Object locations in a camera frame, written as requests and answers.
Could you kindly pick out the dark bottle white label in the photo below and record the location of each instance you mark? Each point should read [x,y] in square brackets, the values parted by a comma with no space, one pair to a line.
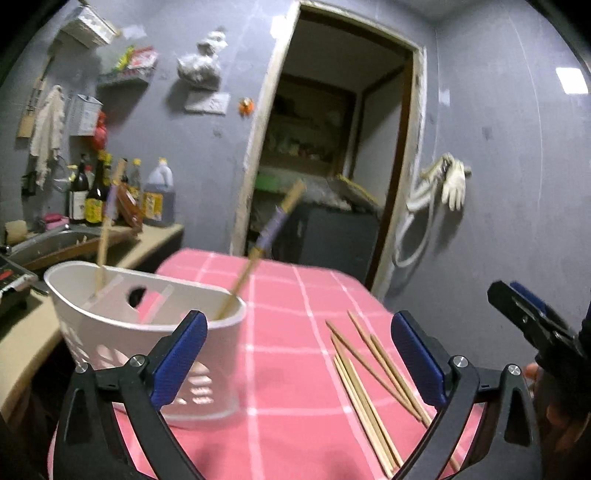
[77,196]

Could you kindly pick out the white rubber glove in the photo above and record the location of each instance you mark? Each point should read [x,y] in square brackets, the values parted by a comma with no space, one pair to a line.
[455,182]

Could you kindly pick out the wooden chopstick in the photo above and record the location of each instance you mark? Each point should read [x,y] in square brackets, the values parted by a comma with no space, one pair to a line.
[105,230]
[261,244]

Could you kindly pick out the amber leaning bottle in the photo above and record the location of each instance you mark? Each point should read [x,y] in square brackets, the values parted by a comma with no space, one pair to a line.
[130,210]

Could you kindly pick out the colourful snack packets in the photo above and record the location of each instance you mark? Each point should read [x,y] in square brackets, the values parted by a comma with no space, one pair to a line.
[136,59]

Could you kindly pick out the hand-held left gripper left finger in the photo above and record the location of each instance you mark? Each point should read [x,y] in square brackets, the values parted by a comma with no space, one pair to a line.
[180,360]

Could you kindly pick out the yellow sponge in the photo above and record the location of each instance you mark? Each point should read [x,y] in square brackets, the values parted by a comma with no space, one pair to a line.
[16,230]

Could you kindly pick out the small bottle yellow cap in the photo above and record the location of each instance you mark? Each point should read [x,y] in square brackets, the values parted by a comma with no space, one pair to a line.
[135,180]

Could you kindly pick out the white plastic bag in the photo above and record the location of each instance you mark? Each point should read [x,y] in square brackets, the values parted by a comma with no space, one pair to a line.
[203,62]

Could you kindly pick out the steel kitchen sink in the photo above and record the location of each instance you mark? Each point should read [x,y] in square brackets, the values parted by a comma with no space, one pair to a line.
[60,247]

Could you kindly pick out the white wall plate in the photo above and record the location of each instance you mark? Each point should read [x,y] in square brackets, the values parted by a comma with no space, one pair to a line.
[207,102]

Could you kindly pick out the clear plastic sheet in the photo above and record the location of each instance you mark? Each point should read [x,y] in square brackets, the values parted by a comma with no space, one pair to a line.
[337,194]

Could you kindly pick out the pink soap dish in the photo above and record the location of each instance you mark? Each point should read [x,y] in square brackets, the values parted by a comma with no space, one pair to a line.
[55,220]

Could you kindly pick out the orange wall hook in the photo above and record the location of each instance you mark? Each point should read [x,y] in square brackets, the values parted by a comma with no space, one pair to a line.
[246,106]

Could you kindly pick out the red plastic bag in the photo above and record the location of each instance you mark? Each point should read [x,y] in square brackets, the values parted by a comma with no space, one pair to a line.
[100,131]

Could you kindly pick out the wooden storage shelves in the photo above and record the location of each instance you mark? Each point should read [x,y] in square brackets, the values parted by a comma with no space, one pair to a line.
[304,138]

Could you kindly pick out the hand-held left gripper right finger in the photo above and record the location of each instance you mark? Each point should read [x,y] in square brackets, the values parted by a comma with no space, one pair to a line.
[418,360]

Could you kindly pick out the white hanging rag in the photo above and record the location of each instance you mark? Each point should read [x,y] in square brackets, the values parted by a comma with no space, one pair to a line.
[48,124]

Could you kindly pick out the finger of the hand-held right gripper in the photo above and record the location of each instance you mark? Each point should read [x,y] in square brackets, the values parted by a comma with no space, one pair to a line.
[512,307]
[531,297]

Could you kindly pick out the dark bottle yellow label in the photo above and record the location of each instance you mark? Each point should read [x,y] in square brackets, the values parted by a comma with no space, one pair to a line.
[96,203]

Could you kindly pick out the pink checked tablecloth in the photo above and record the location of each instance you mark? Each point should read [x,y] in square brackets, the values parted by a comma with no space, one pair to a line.
[286,369]

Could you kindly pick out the white light panel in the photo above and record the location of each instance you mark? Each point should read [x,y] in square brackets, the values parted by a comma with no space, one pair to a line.
[572,81]

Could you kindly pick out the person's right hand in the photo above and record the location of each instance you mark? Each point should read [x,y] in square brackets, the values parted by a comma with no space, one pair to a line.
[531,371]

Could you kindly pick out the green plastic bin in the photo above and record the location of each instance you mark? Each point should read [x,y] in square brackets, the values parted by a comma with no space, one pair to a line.
[266,181]

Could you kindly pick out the black cabinet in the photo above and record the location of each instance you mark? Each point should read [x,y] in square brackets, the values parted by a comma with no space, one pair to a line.
[332,242]

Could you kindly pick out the wooden door frame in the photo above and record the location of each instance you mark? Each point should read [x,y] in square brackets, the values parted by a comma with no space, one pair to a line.
[258,138]

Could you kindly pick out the wooden hanging brush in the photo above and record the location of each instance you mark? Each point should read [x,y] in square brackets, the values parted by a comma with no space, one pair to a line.
[30,115]

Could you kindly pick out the pile of chopsticks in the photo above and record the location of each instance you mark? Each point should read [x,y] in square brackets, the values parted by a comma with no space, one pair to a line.
[369,387]

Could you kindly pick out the grey wall shelf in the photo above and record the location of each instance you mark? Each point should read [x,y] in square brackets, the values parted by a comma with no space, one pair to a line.
[124,79]

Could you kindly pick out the white perforated utensil holder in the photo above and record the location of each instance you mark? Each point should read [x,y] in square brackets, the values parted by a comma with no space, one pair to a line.
[115,332]

